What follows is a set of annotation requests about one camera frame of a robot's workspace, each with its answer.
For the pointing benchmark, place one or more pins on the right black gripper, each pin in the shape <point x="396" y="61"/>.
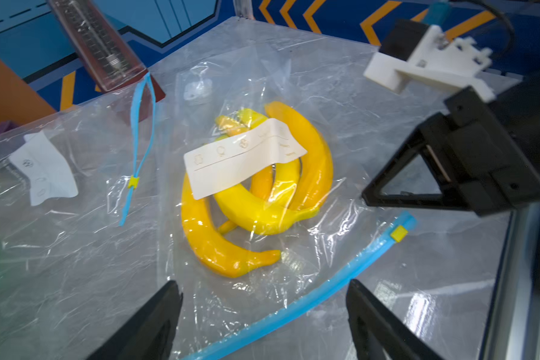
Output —
<point x="484" y="156"/>

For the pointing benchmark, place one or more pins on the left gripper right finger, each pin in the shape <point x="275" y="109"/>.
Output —
<point x="376" y="332"/>

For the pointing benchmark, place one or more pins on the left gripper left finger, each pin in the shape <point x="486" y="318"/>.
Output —
<point x="149" y="334"/>

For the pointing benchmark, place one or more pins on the clear zip-top bag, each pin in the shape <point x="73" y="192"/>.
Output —
<point x="262" y="155"/>
<point x="77" y="226"/>

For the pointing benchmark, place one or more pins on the yellow banana bunch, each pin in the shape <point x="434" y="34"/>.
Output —
<point x="279" y="196"/>

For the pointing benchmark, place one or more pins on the small white object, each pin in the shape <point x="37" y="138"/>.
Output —
<point x="198" y="92"/>

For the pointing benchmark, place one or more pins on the brown wooden metronome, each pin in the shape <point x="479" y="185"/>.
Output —
<point x="110" y="62"/>

